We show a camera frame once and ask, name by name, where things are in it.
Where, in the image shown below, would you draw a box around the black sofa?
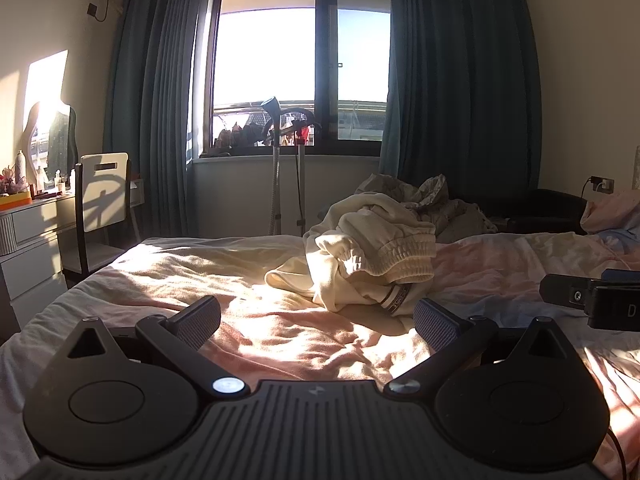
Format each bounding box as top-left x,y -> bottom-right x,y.
450,188 -> 589,236

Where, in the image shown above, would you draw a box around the pair of metal crutches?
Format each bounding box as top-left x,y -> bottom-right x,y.
259,95 -> 322,237

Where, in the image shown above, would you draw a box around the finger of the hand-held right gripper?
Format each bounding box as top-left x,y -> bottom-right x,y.
539,273 -> 596,309

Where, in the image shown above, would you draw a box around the white cable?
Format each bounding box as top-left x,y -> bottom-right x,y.
604,239 -> 640,273

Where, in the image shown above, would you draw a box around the bed with pastel sheet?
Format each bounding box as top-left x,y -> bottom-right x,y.
0,232 -> 640,480

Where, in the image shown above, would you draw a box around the pink pillow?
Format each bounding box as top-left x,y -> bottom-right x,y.
580,190 -> 640,237

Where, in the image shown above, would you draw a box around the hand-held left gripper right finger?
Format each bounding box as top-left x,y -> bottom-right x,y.
384,298 -> 581,397

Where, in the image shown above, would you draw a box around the teal curtain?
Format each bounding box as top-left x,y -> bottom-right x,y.
378,0 -> 544,197
102,0 -> 214,239

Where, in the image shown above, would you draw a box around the white and dark chair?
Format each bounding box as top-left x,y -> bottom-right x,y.
61,152 -> 144,287

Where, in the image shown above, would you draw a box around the white dresser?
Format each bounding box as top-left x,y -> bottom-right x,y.
0,190 -> 82,333

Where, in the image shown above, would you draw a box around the grey puffer jacket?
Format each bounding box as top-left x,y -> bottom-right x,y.
354,172 -> 501,246

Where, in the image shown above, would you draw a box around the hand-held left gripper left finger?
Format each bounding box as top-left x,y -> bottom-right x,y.
65,295 -> 251,401

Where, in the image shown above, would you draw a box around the pink flower ornament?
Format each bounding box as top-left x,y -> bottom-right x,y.
0,166 -> 29,196

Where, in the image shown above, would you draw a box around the dark framed window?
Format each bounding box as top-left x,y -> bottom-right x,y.
197,0 -> 393,159

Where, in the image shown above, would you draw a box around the black charger plug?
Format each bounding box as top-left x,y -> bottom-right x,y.
580,175 -> 607,202

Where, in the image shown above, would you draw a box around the white side table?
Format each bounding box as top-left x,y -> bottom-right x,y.
127,175 -> 146,209

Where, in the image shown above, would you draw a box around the cream sweatpants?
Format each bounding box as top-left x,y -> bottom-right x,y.
265,192 -> 438,319

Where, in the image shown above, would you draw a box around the orange tray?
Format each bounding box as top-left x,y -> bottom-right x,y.
0,193 -> 34,212

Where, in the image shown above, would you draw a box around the wavy vanity mirror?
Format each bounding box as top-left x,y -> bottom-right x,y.
22,100 -> 79,182

